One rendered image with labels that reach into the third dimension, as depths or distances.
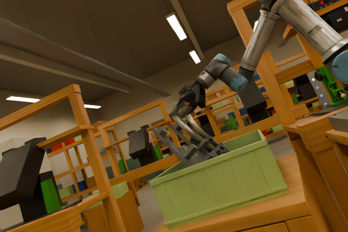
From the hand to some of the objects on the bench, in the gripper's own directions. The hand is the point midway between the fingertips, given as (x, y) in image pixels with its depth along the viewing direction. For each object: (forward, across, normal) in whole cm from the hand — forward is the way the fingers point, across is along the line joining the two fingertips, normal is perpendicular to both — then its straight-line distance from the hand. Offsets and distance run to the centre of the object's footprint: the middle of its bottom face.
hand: (176, 116), depth 117 cm
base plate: (-105, -97, +20) cm, 144 cm away
